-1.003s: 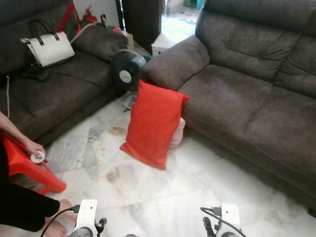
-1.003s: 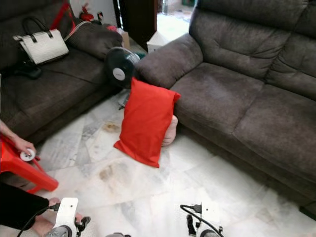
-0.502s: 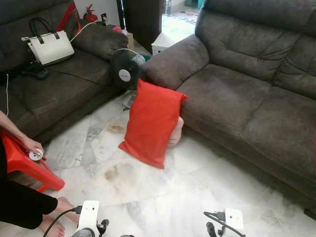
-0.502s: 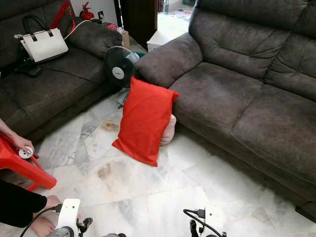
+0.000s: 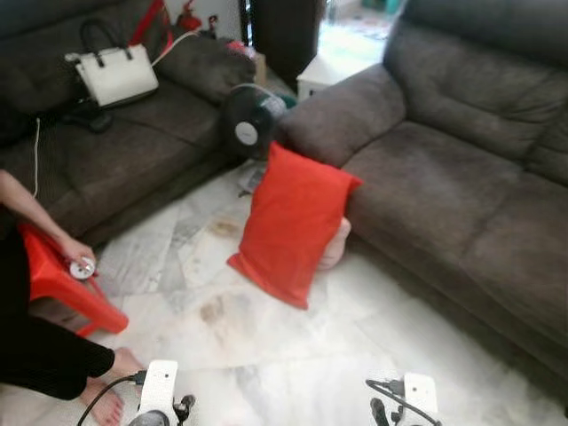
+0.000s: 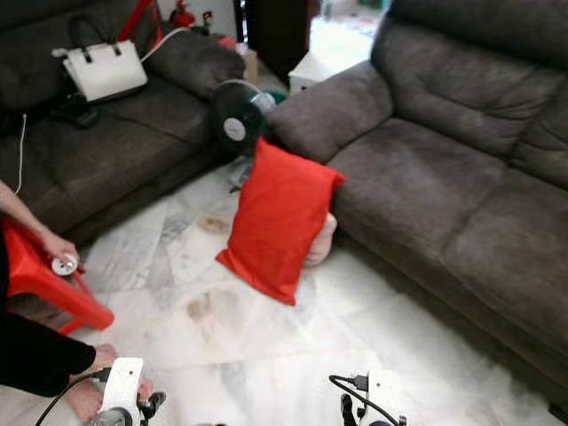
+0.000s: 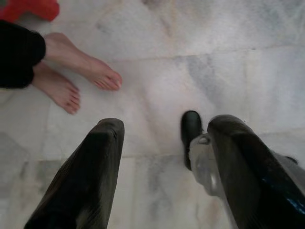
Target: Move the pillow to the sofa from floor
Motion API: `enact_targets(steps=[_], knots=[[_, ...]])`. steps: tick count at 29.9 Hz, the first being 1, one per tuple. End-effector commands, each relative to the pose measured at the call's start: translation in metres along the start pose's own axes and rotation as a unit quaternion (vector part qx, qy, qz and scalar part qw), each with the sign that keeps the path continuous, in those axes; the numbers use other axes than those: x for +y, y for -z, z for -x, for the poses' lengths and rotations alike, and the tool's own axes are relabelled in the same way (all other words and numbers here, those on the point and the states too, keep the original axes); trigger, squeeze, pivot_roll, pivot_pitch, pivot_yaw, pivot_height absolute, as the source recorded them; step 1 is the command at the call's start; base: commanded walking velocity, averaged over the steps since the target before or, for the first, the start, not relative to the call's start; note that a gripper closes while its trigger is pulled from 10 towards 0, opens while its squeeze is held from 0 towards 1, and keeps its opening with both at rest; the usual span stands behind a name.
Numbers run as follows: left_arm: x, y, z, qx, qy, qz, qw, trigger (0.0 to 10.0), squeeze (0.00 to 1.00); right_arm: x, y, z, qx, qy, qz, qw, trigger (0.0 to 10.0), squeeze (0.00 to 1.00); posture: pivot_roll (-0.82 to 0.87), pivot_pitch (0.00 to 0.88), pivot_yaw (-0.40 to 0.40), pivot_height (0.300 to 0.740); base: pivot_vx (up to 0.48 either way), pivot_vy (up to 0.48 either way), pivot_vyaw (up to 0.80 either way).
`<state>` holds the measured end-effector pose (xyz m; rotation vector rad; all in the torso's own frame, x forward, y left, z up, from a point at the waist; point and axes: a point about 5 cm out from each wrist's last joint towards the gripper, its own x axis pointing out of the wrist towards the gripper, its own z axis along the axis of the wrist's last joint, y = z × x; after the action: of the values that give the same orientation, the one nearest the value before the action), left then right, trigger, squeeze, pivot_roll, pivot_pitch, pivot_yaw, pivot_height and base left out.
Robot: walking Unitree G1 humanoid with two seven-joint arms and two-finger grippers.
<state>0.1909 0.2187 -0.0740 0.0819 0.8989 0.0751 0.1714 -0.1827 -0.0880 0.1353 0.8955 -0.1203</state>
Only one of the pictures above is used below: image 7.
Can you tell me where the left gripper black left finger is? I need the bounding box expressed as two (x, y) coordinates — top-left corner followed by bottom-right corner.
(23, 117), (125, 229)

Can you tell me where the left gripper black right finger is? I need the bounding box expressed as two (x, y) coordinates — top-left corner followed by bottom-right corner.
(207, 114), (305, 229)

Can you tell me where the person's bare right foot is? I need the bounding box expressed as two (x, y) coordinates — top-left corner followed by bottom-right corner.
(31, 62), (81, 115)

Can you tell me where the person's bare foot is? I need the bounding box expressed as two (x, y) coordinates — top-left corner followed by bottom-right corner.
(31, 62), (81, 115)
(42, 32), (123, 91)

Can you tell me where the person's bare left foot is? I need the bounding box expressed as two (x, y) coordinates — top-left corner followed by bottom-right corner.
(42, 32), (123, 91)

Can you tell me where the person's right black trouser leg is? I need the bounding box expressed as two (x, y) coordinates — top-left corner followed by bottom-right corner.
(0, 59), (36, 90)

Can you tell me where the person's black trouser leg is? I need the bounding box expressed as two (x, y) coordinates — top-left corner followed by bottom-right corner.
(0, 20), (47, 70)
(0, 59), (36, 90)

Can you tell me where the person's left black trouser leg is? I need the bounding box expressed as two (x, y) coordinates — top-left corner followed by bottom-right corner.
(0, 20), (47, 70)

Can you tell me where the red plastic stool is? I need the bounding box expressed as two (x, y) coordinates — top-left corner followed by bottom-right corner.
(0, 0), (60, 22)

